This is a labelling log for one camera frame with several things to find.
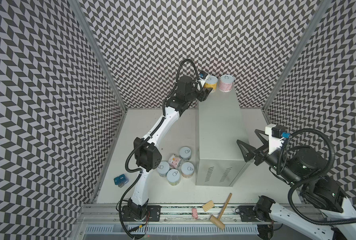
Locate white metal cabinet counter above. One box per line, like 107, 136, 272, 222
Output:
196, 87, 250, 187

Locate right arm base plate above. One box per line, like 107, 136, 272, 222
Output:
235, 205, 260, 223

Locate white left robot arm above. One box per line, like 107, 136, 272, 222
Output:
120, 72, 213, 220

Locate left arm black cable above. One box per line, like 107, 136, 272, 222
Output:
117, 58, 200, 239

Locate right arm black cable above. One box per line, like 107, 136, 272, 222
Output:
276, 128, 356, 226

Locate pink eraser block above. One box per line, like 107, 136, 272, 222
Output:
192, 208, 199, 219

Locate yellow labelled can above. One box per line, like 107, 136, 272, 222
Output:
204, 75, 218, 93

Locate aluminium front rail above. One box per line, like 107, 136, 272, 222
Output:
76, 204, 261, 224

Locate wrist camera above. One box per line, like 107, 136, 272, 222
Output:
265, 124, 290, 155
198, 71, 209, 88

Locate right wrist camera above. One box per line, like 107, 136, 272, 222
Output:
265, 124, 290, 155

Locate pink labelled can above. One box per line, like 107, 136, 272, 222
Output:
219, 75, 235, 93

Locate wooden mallet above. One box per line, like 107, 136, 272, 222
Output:
210, 193, 233, 231

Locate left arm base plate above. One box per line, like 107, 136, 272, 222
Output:
121, 205, 161, 222

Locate green labelled front can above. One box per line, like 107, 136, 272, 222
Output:
167, 169, 181, 186

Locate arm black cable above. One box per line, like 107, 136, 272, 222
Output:
117, 58, 200, 239
276, 128, 356, 226

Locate blue toy block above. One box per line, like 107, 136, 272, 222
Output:
114, 174, 129, 188

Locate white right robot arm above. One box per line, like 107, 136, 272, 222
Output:
237, 125, 356, 240

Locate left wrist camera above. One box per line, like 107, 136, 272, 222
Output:
198, 71, 209, 88

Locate pink can lying sideways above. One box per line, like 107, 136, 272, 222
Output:
168, 154, 184, 169

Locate small wooden block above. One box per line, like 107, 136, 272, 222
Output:
202, 201, 215, 212

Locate orange labelled can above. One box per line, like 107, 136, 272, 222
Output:
181, 162, 195, 179

